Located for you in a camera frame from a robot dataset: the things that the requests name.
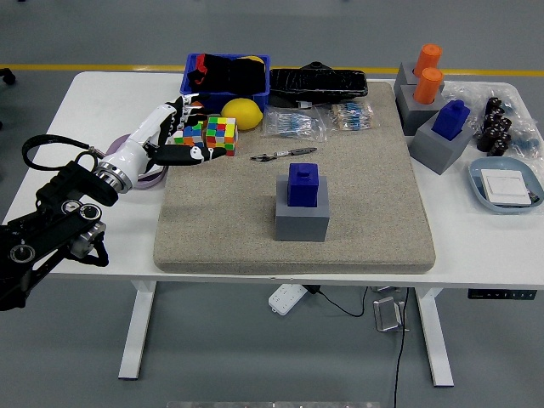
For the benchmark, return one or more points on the white and black robot left hand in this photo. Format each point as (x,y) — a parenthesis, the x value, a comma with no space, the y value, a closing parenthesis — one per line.
(140,136)

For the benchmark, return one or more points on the blue square seal with knob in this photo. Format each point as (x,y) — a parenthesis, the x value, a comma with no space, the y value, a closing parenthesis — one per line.
(302,187)

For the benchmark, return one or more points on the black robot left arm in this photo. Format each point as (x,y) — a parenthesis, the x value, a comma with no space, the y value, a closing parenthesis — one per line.
(55,221)

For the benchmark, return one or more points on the grey square seal holder block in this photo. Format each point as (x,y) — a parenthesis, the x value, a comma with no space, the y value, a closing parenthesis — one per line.
(302,225)

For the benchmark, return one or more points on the orange cylinder seal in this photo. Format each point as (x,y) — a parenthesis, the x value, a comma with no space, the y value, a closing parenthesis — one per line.
(428,59)
(427,87)

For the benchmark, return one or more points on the grey tilted seal holder block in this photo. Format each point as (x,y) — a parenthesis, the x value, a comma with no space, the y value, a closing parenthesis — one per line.
(438,153)

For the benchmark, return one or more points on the blue seal with tall knob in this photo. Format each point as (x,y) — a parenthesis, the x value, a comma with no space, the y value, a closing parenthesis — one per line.
(450,121)

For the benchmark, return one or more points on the purple plate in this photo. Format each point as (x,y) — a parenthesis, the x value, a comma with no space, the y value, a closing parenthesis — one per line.
(153,182)

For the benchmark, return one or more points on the colourful puzzle cube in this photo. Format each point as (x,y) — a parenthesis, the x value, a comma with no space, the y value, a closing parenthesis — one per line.
(195,132)
(221,136)

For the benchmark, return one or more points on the orange fruit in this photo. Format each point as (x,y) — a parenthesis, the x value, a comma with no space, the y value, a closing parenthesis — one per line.
(199,104)

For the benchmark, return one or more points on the yellow lemon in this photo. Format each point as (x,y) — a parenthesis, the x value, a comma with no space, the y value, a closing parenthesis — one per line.
(242,114)

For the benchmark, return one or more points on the blue plastic bin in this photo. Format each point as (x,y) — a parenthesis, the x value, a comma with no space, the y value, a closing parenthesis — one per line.
(238,98)

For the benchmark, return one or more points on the black cloth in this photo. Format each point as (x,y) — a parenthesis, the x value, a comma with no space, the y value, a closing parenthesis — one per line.
(238,74)

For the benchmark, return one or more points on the grey-brown mat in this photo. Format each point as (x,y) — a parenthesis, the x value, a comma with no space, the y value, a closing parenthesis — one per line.
(238,221)

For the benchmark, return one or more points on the yellow object in bin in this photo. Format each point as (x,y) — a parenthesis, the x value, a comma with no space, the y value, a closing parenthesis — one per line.
(255,58)

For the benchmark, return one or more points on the clear bag of blue resistors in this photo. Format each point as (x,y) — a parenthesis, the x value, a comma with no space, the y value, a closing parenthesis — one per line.
(293,124)

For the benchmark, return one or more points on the small metal pliers tool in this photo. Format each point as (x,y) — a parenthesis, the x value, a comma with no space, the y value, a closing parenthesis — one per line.
(297,151)

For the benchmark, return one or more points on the black wrapped keyboard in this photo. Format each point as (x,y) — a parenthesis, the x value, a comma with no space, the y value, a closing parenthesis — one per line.
(319,83)

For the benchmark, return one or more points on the white table leg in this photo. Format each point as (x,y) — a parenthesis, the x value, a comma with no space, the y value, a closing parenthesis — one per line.
(136,331)
(435,340)

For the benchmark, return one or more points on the clear bag of tan resistors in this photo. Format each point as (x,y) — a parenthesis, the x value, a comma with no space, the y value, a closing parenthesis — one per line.
(350,115)

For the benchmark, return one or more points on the white power strip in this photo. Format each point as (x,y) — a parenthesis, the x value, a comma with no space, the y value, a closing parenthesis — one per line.
(285,299)

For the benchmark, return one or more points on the grey holder block round hole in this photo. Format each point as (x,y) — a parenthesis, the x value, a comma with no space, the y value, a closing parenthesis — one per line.
(412,115)
(404,78)

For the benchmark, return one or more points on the light blue plate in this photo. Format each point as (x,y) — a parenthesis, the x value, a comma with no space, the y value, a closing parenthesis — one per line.
(476,178)

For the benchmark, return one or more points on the black capacitors cluster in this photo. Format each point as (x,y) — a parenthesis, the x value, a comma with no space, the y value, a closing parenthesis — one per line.
(493,136)

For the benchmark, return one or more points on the clear plastic bag of parts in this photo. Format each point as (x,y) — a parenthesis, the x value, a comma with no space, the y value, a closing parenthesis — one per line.
(527,127)

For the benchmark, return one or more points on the black table control panel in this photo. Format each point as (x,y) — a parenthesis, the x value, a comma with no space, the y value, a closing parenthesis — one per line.
(501,294)

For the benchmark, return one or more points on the small circuit part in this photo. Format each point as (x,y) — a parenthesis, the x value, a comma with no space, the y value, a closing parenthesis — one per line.
(532,196)

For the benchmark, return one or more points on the silver metal bracket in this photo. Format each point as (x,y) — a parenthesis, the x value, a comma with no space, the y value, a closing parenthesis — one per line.
(387,316)

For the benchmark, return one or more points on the large white switch panel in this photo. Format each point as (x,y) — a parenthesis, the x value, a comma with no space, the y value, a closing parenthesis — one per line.
(506,187)

